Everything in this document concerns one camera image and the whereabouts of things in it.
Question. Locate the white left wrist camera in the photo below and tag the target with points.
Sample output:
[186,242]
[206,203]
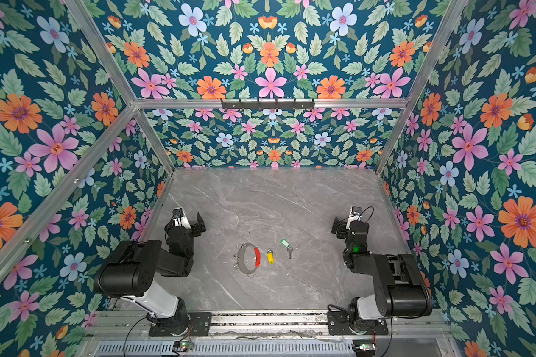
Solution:
[179,219]

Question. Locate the green key tag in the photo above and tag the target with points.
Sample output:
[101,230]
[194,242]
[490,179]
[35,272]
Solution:
[285,243]

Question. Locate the metal keyring with red handle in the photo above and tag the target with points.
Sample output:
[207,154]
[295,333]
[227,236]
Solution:
[247,259]

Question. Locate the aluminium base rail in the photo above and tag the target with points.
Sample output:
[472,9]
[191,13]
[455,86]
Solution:
[290,332]

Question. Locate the black wall hook rail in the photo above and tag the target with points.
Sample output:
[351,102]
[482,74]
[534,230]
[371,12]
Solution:
[283,104]

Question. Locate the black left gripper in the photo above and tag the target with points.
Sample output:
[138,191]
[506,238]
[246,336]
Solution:
[193,231]

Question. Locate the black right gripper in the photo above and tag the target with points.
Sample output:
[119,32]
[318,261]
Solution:
[342,224]

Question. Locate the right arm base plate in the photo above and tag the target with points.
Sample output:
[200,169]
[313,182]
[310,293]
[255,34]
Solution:
[340,325]

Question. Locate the yellow key tag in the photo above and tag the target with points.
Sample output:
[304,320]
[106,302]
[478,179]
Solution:
[270,257]

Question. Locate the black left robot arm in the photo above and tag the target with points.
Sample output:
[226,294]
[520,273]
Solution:
[129,274]

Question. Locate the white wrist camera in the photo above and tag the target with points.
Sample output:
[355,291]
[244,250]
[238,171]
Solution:
[354,215]
[179,219]

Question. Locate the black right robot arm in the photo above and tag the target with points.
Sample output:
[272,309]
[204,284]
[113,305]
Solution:
[399,290]

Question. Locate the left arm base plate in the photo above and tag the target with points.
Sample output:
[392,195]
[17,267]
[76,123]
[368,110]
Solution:
[187,324]

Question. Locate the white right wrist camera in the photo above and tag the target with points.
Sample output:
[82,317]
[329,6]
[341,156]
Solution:
[354,215]

